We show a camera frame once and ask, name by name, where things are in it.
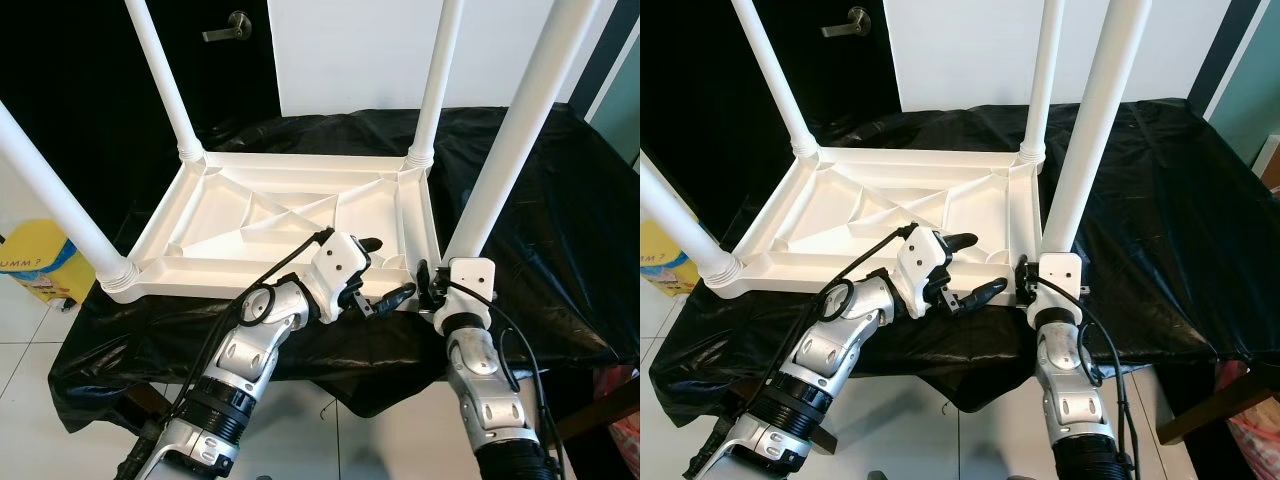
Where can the pink plastic bag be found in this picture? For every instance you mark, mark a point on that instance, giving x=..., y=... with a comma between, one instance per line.
x=620, y=410
x=1250, y=410

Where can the brown white-framed cabinet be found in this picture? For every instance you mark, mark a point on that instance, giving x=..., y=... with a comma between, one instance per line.
x=1270, y=165

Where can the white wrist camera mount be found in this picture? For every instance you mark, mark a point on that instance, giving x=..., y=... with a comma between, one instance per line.
x=918, y=258
x=1060, y=270
x=338, y=262
x=472, y=275

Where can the brown wooden table leg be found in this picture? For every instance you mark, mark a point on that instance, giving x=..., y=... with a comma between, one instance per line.
x=147, y=402
x=822, y=438
x=598, y=410
x=1220, y=408

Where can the black door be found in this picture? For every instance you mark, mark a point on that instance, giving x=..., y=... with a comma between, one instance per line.
x=700, y=70
x=70, y=60

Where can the white plastic table leg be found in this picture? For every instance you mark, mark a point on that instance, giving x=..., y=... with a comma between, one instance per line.
x=1096, y=110
x=435, y=80
x=1042, y=80
x=775, y=75
x=524, y=120
x=55, y=190
x=688, y=230
x=162, y=75

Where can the black glossy tablecloth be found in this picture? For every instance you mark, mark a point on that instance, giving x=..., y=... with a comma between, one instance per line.
x=1170, y=250
x=560, y=250

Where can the yellow cardboard box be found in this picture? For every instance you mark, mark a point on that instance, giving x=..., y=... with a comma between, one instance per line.
x=40, y=270
x=665, y=270

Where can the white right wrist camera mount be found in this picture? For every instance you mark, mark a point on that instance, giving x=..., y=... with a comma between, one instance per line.
x=1060, y=270
x=472, y=275

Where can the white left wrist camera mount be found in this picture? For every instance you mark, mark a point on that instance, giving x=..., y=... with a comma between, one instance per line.
x=918, y=258
x=338, y=262

